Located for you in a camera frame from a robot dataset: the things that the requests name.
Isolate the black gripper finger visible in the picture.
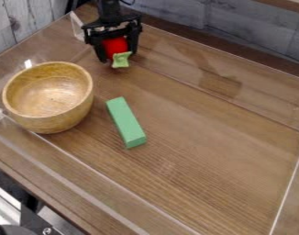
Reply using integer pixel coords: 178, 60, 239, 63
93, 38, 109, 63
127, 28, 141, 53

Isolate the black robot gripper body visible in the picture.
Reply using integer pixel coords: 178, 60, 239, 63
83, 6, 142, 45

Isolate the red plush fruit green leaf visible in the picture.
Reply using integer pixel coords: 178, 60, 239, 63
102, 37, 133, 69

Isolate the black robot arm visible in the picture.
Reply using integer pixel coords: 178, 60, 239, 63
82, 0, 142, 69

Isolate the wooden bowl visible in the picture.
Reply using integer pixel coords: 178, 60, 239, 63
2, 62, 94, 134

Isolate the green rectangular block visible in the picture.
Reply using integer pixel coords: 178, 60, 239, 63
107, 97, 147, 149

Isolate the black metal table frame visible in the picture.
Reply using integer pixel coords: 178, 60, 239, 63
0, 164, 66, 235

